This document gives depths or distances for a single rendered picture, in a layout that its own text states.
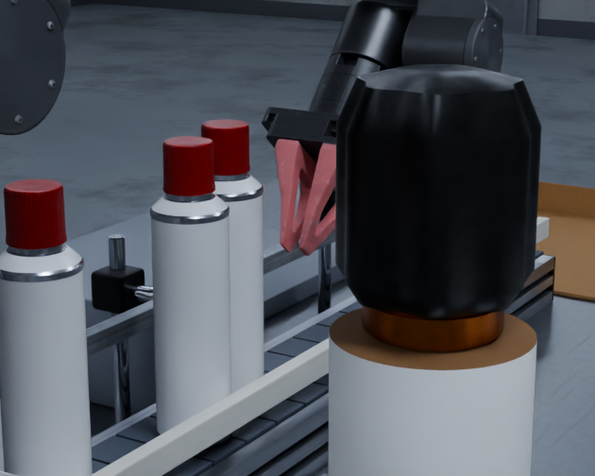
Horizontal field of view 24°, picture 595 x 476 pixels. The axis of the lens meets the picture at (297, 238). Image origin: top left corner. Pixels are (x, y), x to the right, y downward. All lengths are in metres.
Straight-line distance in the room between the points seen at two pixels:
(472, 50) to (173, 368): 0.32
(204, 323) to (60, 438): 0.14
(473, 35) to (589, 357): 0.36
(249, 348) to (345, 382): 0.40
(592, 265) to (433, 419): 0.97
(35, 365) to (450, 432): 0.30
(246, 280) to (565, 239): 0.72
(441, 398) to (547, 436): 0.54
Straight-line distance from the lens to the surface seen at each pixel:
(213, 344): 0.91
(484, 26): 1.03
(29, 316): 0.78
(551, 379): 1.20
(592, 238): 1.62
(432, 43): 1.03
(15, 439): 0.81
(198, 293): 0.89
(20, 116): 0.54
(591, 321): 1.35
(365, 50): 1.05
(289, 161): 1.02
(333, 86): 1.04
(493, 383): 0.56
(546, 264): 1.37
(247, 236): 0.94
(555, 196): 1.72
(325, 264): 1.27
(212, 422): 0.89
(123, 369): 1.03
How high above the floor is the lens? 1.26
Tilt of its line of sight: 16 degrees down
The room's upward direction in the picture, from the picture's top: straight up
